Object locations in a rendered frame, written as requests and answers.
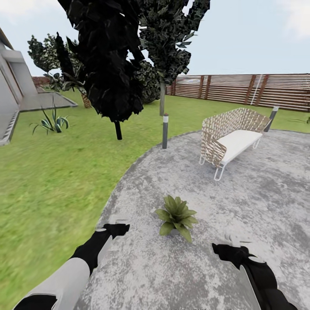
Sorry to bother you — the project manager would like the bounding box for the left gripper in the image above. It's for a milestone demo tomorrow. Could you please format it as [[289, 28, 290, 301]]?
[[104, 223, 130, 237]]

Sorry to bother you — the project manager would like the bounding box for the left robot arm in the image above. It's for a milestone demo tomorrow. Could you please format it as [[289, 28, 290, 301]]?
[[13, 214, 130, 310]]

